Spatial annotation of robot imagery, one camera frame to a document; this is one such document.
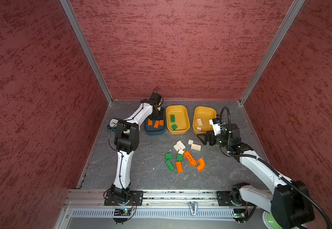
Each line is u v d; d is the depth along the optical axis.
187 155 0.88
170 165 0.84
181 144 0.93
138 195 0.76
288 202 0.40
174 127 1.03
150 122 1.06
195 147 0.92
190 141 0.95
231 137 0.64
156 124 1.04
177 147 0.92
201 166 0.85
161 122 1.04
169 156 0.88
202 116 1.12
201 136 0.79
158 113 0.88
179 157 0.88
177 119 1.10
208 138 0.74
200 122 1.06
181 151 0.91
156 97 0.83
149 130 0.97
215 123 0.73
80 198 0.76
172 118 1.10
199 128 1.02
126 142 0.58
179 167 0.85
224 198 0.74
